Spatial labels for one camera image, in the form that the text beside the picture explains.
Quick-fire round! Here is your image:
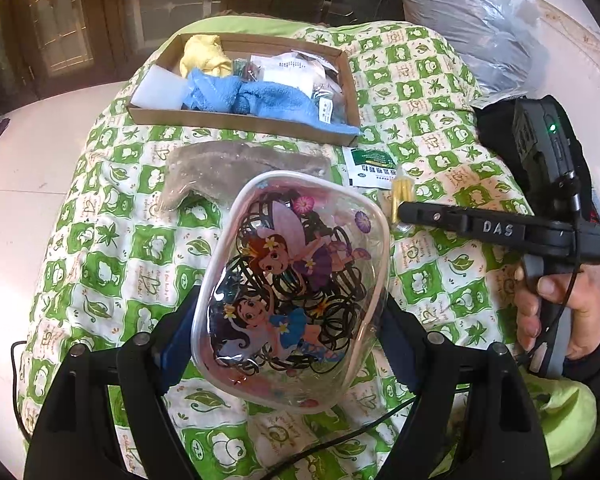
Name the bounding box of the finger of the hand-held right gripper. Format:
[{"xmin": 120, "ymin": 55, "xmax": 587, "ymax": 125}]
[{"xmin": 396, "ymin": 201, "xmax": 579, "ymax": 262}]

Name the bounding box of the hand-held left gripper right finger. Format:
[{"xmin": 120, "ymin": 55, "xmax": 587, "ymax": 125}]
[{"xmin": 375, "ymin": 291, "xmax": 552, "ymax": 480}]

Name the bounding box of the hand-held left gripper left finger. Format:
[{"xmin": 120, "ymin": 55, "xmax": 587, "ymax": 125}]
[{"xmin": 25, "ymin": 284, "xmax": 202, "ymax": 480}]

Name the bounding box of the bag of colourful sticks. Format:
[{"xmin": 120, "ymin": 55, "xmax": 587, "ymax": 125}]
[{"xmin": 389, "ymin": 176, "xmax": 417, "ymax": 227}]

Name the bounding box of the clear cartoon pouch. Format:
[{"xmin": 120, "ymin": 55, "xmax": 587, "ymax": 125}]
[{"xmin": 190, "ymin": 170, "xmax": 392, "ymax": 414}]

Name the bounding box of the cardboard box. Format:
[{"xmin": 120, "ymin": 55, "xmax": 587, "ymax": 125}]
[{"xmin": 126, "ymin": 33, "xmax": 364, "ymax": 147}]

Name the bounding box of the white gauze packet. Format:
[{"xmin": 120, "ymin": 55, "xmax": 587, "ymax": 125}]
[{"xmin": 261, "ymin": 52, "xmax": 322, "ymax": 97}]

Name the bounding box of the white foam block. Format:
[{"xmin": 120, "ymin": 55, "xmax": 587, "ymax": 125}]
[{"xmin": 132, "ymin": 66, "xmax": 192, "ymax": 110}]

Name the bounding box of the person's right hand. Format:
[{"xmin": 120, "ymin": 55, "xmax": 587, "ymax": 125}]
[{"xmin": 513, "ymin": 262, "xmax": 600, "ymax": 362}]

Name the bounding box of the white and green sachet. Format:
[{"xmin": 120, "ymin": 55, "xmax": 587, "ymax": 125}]
[{"xmin": 344, "ymin": 147, "xmax": 402, "ymax": 192}]

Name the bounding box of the green printed quilt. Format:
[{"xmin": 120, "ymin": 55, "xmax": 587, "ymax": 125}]
[{"xmin": 17, "ymin": 19, "xmax": 536, "ymax": 480}]

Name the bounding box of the large plastic bag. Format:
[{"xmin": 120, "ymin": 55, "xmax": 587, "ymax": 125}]
[{"xmin": 394, "ymin": 0, "xmax": 552, "ymax": 107}]

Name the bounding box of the clear empty plastic bag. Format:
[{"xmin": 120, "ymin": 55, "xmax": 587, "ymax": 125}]
[{"xmin": 161, "ymin": 142, "xmax": 332, "ymax": 212}]

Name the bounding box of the yellow-green garment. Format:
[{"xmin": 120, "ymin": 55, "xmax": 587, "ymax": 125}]
[{"xmin": 522, "ymin": 379, "xmax": 599, "ymax": 468}]

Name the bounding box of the blue towel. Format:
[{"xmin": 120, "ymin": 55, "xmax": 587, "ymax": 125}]
[{"xmin": 181, "ymin": 67, "xmax": 362, "ymax": 137}]

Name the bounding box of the yellow cloth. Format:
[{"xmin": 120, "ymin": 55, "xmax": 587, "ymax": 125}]
[{"xmin": 178, "ymin": 35, "xmax": 234, "ymax": 79}]

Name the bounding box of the dark wooden furniture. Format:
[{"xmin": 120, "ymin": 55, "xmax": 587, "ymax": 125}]
[{"xmin": 0, "ymin": 0, "xmax": 401, "ymax": 101}]

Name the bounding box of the black cable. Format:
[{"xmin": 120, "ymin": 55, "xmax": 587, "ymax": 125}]
[
  {"xmin": 272, "ymin": 392, "xmax": 468, "ymax": 468},
  {"xmin": 9, "ymin": 339, "xmax": 33, "ymax": 433}
]

